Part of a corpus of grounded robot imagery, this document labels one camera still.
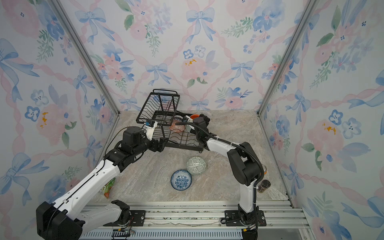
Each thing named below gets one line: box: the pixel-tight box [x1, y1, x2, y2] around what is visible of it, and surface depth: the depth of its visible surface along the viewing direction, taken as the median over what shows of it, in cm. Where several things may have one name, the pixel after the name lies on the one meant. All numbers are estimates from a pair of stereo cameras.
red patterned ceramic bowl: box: [169, 119, 185, 133], surface depth 109 cm
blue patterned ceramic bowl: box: [170, 169, 192, 191], surface depth 87 cm
